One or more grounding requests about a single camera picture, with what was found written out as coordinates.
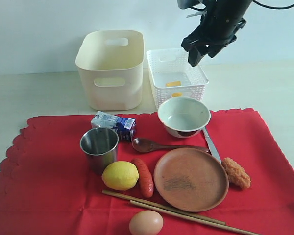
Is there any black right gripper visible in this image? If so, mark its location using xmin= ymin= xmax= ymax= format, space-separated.
xmin=181 ymin=0 xmax=247 ymax=67

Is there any yellow cheese wedge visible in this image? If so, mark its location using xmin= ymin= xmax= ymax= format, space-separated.
xmin=166 ymin=81 xmax=181 ymax=87

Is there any blue white milk carton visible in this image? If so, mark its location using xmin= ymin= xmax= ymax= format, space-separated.
xmin=91 ymin=111 xmax=136 ymax=142

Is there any yellow lemon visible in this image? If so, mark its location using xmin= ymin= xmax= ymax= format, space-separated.
xmin=101 ymin=161 xmax=139 ymax=191

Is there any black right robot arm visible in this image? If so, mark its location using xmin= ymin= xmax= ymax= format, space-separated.
xmin=178 ymin=0 xmax=252 ymax=67

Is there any white perforated plastic basket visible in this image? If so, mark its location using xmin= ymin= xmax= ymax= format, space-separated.
xmin=147 ymin=48 xmax=209 ymax=108

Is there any pale green ceramic bowl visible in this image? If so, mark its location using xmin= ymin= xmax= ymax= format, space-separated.
xmin=157 ymin=97 xmax=211 ymax=139

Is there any cream plastic storage bin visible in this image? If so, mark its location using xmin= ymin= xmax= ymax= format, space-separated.
xmin=75 ymin=30 xmax=145 ymax=111

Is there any silver table knife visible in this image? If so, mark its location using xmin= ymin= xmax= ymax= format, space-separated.
xmin=202 ymin=127 xmax=221 ymax=163

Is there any dark wooden spoon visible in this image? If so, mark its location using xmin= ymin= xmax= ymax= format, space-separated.
xmin=132 ymin=138 xmax=209 ymax=153

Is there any red scalloped cloth mat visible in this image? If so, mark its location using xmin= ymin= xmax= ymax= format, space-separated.
xmin=0 ymin=108 xmax=294 ymax=235

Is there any brown clay plate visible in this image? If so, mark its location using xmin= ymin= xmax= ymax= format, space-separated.
xmin=153 ymin=148 xmax=229 ymax=212

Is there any stainless steel cup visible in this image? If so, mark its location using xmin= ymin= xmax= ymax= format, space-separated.
xmin=80 ymin=127 xmax=119 ymax=175

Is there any red sausage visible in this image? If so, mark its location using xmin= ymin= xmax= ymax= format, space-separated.
xmin=132 ymin=158 xmax=154 ymax=198

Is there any upper wooden chopstick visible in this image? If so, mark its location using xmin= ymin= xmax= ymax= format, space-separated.
xmin=102 ymin=190 xmax=226 ymax=225

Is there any wooden chopstick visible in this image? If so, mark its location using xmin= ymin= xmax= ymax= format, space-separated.
xmin=102 ymin=190 xmax=226 ymax=225
xmin=130 ymin=200 xmax=257 ymax=235

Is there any lower wooden chopstick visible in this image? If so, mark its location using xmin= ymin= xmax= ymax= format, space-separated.
xmin=130 ymin=200 xmax=257 ymax=235

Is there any brown egg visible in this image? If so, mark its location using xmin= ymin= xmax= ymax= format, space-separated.
xmin=129 ymin=210 xmax=164 ymax=235

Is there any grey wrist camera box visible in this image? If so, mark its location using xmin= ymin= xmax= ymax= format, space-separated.
xmin=177 ymin=0 xmax=203 ymax=10

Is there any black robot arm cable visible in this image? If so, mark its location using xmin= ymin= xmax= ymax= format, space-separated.
xmin=252 ymin=0 xmax=294 ymax=10

